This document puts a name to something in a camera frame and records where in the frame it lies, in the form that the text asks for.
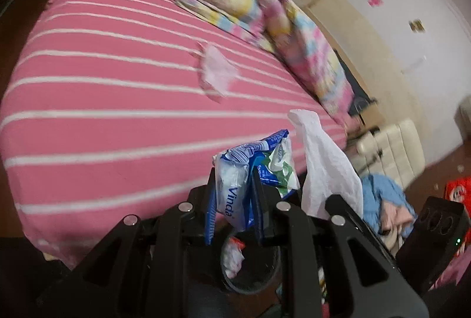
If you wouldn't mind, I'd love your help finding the white tissue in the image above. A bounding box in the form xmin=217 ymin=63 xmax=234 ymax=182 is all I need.
xmin=288 ymin=109 xmax=363 ymax=219

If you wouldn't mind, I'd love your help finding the blue tissue pack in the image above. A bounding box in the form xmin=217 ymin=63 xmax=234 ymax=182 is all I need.
xmin=213 ymin=129 xmax=300 ymax=231

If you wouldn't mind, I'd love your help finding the white pink-edged cloth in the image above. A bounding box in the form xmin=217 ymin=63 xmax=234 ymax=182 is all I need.
xmin=222 ymin=237 xmax=245 ymax=279

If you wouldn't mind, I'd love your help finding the dark round trash bin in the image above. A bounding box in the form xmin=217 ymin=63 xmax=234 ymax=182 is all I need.
xmin=220 ymin=229 xmax=281 ymax=296

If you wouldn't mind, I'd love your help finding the blue cloth on chair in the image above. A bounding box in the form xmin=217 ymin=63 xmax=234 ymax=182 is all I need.
xmin=361 ymin=174 xmax=417 ymax=239

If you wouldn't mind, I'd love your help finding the cream leather office chair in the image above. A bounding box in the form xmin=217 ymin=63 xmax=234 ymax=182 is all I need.
xmin=349 ymin=119 xmax=425 ymax=190

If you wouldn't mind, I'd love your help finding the dark blue pillow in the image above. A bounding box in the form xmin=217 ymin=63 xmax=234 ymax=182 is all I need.
xmin=334 ymin=49 xmax=378 ymax=116

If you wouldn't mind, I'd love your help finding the pink striped bed mattress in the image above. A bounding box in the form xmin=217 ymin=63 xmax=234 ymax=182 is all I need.
xmin=1 ymin=0 xmax=346 ymax=266

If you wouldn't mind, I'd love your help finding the pink bear wall sticker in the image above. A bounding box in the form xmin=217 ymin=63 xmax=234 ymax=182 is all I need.
xmin=368 ymin=0 xmax=383 ymax=7

